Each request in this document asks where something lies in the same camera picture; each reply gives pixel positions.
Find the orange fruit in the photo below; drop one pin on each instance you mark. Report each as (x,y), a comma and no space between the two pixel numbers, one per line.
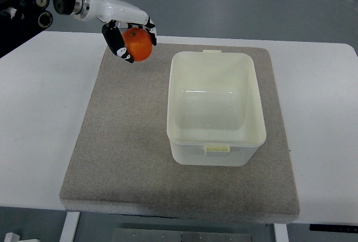
(138,43)

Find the black control panel strip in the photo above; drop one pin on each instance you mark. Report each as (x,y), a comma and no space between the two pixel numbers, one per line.
(333,228)

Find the white plastic box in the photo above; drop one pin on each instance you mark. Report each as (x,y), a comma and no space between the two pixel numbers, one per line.
(214,114)

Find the white right table leg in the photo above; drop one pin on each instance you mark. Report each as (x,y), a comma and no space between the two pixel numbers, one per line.
(281,233)

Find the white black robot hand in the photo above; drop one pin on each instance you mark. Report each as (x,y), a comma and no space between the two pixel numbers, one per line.
(117,16)

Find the white table leg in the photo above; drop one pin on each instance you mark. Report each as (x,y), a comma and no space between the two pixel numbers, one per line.
(281,233)
(70,227)

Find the white left table leg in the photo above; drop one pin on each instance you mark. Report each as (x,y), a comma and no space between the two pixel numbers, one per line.
(70,227)

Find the grey felt mat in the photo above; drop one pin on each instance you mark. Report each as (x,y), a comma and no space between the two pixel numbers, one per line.
(122,161)

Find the white object bottom left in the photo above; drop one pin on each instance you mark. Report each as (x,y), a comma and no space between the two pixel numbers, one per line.
(12,237)

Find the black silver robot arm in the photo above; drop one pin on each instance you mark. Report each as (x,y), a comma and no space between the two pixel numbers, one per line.
(22,20)

